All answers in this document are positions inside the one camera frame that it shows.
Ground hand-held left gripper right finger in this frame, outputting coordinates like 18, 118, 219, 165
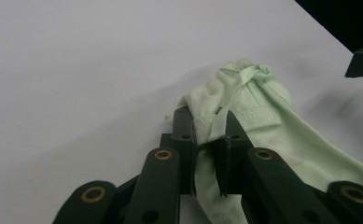
214, 109, 256, 198

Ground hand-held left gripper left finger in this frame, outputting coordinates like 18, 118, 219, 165
171, 105, 200, 198

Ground light green baby garment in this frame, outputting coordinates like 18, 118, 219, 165
164, 57, 363, 224

